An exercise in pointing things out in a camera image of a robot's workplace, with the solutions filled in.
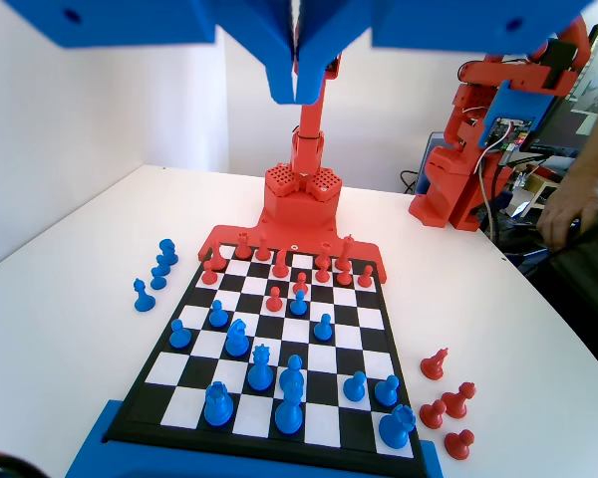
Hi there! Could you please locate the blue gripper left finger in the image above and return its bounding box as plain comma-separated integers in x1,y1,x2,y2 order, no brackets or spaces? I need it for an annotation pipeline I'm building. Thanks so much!
213,0,298,106

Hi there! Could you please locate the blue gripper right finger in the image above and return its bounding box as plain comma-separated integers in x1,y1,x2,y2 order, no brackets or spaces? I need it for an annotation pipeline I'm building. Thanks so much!
296,0,376,106

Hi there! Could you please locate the blue chess knight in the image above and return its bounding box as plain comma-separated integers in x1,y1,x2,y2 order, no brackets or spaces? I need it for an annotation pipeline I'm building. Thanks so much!
224,318,250,359
157,237,180,268

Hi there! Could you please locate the bare person forearm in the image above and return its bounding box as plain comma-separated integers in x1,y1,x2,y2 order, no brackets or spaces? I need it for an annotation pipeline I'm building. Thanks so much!
562,94,598,200

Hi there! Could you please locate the red chess king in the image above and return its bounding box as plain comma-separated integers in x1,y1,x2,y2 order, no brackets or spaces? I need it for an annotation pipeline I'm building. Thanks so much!
334,233,356,273

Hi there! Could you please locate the blue chess bishop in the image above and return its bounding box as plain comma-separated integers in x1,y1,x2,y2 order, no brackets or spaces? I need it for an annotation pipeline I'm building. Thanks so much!
132,277,156,314
278,354,308,399

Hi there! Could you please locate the blue chess queen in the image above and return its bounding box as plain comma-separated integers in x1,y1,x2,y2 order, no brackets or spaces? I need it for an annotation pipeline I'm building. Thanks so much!
246,343,275,392

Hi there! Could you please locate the blue chess rook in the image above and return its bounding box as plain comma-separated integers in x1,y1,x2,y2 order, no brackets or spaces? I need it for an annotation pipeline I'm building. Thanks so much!
202,380,235,428
378,403,418,449

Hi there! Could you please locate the bare person hand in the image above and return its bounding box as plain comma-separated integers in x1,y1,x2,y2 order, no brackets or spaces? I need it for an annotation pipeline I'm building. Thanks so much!
535,186,598,253

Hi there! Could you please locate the blue controller board cover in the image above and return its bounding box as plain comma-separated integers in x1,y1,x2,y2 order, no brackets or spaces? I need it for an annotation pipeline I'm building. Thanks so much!
480,79,557,150

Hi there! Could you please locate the black computer monitor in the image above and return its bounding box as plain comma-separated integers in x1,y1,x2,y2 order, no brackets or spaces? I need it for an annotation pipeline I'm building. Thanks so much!
520,24,598,155

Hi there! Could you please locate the black white chessboard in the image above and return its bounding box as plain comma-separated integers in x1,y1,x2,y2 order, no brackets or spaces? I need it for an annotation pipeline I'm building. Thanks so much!
102,251,430,472

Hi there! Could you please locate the black fabric chair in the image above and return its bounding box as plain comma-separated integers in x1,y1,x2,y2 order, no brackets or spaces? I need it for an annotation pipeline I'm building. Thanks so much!
520,191,598,350

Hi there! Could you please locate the black cable bundle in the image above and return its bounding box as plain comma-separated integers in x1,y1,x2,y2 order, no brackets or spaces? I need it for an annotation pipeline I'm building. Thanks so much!
400,169,430,195

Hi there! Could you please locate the red base plate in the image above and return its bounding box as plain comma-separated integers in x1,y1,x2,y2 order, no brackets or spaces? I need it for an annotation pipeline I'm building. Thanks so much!
196,223,390,285

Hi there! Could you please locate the white cable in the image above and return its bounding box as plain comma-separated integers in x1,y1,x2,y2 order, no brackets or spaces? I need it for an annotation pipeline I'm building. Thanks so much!
470,133,517,235

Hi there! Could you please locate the blue base plate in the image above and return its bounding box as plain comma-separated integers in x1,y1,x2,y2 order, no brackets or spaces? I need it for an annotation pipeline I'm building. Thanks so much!
64,397,445,478

